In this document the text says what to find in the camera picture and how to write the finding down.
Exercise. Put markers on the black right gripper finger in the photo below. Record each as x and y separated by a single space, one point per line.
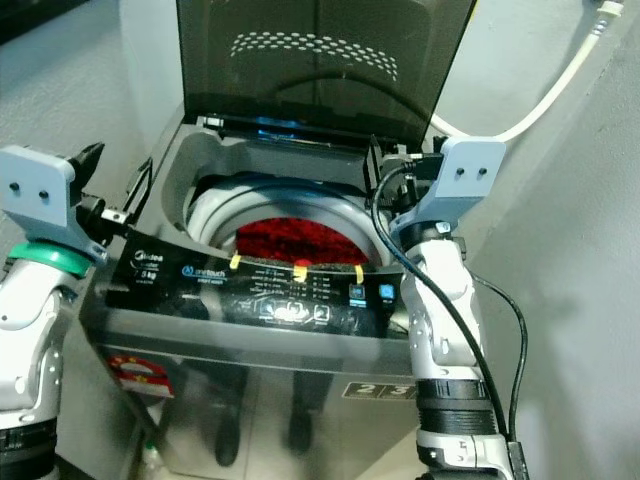
379 158

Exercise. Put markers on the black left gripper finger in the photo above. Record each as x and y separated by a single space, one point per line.
90 160

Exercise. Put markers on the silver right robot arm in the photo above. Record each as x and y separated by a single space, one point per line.
435 320

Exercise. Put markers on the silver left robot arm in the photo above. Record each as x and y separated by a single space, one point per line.
30 330

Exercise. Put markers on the silver top-load washing machine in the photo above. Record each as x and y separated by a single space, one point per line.
260 400

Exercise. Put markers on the dark tinted washer lid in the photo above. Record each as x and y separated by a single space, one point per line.
320 100

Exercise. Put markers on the yellow tape piece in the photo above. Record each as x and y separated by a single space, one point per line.
235 260
358 273
301 274

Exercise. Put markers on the red garment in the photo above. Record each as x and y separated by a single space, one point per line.
290 240

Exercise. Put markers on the red round-edged sticker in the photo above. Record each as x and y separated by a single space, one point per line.
140 375

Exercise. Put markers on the black number label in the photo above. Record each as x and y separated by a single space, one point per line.
380 391

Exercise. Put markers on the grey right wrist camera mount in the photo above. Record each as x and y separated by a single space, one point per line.
470 175

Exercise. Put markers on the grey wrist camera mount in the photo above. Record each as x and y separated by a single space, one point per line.
40 190
470 175

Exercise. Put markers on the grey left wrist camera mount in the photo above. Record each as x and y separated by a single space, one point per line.
40 190

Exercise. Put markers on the black window frame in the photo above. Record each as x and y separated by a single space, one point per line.
28 12

